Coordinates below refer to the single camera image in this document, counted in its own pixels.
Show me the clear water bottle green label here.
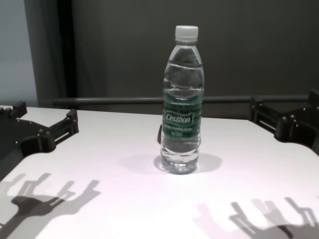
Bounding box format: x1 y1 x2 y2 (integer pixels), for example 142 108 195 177
159 24 206 175

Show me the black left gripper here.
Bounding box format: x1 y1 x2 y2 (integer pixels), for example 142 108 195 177
0 101 80 163

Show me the dark vertical frame post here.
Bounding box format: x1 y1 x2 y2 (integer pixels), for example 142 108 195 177
56 0 81 110

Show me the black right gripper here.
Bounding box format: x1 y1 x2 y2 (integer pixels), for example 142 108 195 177
250 89 319 157

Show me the thin grey horizontal rail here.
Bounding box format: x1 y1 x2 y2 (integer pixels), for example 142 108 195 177
52 94 311 106

